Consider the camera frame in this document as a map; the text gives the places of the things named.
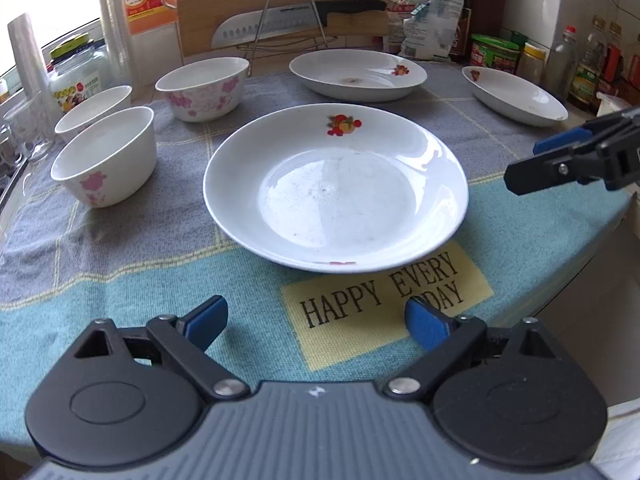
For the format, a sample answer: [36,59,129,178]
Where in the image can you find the clear glass mug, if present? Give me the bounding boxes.
[2,92,56,163]

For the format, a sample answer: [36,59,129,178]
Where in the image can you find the clear plastic wrap roll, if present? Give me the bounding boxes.
[95,0,136,88]

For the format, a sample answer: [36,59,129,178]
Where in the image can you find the yellow-lid jar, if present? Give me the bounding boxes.
[516,42,550,86]

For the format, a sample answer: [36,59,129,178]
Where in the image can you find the clear bottle red cap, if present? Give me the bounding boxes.
[544,26,578,98]

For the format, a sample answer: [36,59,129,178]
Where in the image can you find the dark brown knife block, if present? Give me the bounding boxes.
[462,0,513,48]

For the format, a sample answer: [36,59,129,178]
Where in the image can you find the black-handled kitchen knife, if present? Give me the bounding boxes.
[211,0,388,50]

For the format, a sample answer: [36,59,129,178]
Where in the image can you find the glass jar green lid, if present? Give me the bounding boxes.
[47,34,113,111]

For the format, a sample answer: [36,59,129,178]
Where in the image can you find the grey and teal checked towel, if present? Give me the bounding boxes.
[0,60,632,461]

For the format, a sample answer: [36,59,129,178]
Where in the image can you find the stained white plate fruit print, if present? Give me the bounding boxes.
[289,50,428,102]

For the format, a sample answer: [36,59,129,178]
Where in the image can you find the person's white clothing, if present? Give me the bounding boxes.
[590,400,640,480]

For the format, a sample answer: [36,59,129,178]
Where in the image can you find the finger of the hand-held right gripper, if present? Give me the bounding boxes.
[532,106,640,157]
[504,132,640,197]

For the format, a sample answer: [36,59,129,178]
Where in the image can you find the large white bowl pink flowers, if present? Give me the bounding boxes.
[155,57,250,123]

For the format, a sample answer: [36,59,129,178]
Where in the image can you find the metal wire rack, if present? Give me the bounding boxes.
[236,0,341,68]

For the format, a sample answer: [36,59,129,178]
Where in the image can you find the oil bottle green label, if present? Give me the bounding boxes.
[567,15,608,111]

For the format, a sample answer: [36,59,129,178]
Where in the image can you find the white plastic box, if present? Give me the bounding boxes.
[595,92,633,118]

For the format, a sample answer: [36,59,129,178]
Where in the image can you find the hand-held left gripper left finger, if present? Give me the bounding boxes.
[74,295,251,402]

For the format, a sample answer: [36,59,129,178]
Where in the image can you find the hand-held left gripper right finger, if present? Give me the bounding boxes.
[384,297,557,403]

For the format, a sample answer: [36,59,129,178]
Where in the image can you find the short clear plastic cup sleeve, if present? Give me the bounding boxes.
[7,14,58,126]

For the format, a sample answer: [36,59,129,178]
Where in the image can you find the green lidded tub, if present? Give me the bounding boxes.
[470,34,521,75]

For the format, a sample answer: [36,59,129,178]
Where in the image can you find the red and white food bag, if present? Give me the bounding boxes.
[385,0,433,53]

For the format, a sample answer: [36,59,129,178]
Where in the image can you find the bottle red label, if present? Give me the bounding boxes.
[602,22,626,86]

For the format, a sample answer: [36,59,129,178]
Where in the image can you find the white and blue food bag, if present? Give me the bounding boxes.
[400,0,466,61]

